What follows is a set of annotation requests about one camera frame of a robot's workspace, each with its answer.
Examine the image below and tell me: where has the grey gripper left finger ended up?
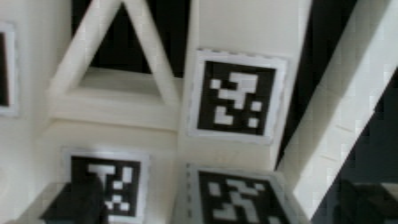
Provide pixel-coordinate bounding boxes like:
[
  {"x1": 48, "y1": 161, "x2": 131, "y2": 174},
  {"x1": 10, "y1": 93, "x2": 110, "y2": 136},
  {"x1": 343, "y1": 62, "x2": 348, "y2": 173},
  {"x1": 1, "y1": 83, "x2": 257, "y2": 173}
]
[{"x1": 41, "y1": 177, "x2": 108, "y2": 224}]

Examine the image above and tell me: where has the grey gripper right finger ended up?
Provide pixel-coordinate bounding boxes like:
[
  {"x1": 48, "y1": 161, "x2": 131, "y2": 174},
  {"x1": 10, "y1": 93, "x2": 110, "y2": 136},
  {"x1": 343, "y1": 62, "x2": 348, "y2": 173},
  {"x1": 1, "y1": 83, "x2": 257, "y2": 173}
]
[{"x1": 332, "y1": 180, "x2": 398, "y2": 224}]

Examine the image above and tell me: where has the white tagged cube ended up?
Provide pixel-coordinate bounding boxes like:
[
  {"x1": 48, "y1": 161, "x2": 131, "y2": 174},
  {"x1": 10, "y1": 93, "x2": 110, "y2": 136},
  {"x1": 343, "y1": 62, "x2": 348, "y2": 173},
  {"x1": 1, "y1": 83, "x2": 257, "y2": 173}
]
[{"x1": 170, "y1": 163, "x2": 311, "y2": 224}]

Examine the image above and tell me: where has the white chair back frame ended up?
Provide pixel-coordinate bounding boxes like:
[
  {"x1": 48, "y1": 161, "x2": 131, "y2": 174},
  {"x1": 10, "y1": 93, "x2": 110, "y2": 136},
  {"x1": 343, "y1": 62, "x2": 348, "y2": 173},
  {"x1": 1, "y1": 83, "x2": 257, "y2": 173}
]
[{"x1": 0, "y1": 0, "x2": 316, "y2": 224}]

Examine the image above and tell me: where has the white front rail bar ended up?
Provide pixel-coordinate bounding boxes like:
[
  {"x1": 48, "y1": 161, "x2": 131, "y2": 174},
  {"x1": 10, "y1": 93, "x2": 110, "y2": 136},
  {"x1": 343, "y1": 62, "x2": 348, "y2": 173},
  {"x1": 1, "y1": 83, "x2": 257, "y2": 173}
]
[{"x1": 279, "y1": 0, "x2": 398, "y2": 215}]

